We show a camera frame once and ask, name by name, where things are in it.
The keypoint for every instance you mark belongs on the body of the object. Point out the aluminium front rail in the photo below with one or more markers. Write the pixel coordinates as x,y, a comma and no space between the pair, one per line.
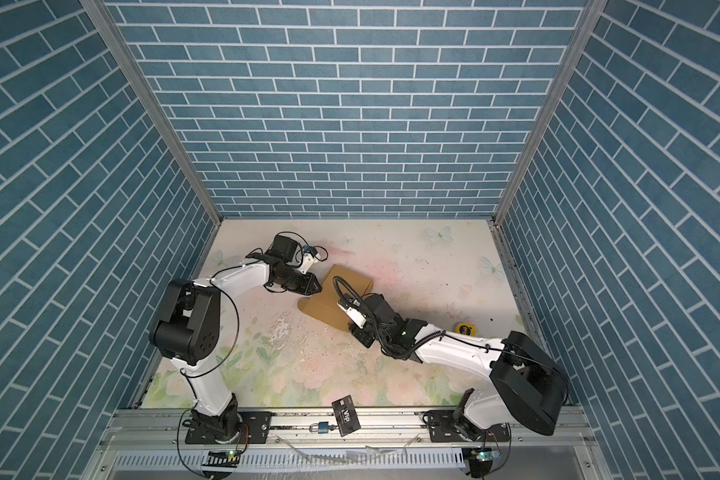
383,427

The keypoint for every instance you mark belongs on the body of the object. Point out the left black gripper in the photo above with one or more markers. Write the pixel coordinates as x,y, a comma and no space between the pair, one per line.
307,287

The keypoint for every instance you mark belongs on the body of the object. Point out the yellow tape measure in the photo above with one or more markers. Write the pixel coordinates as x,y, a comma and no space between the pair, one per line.
465,329

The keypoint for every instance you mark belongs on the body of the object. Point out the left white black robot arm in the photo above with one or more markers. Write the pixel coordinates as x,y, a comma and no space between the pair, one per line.
188,318

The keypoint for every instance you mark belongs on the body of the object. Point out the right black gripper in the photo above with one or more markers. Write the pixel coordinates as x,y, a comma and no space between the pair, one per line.
360,336

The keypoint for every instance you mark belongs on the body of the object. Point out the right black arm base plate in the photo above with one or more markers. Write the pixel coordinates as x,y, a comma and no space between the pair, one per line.
448,426

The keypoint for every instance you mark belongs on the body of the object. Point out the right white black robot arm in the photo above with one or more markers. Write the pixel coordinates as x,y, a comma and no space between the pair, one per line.
526,384

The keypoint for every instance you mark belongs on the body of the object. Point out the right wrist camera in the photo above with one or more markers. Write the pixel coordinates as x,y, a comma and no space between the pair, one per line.
353,312

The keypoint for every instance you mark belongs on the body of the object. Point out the white perforated cable duct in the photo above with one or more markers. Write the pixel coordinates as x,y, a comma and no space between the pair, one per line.
261,461

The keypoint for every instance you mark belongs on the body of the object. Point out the brown cardboard box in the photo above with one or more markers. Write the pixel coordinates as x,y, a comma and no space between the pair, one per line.
324,306

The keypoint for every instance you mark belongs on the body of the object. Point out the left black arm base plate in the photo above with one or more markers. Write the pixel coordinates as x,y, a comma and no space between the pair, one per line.
235,428

